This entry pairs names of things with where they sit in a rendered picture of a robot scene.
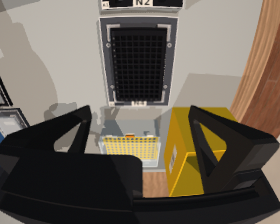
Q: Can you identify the yellow box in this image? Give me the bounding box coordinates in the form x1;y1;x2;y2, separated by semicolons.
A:
164;107;238;197

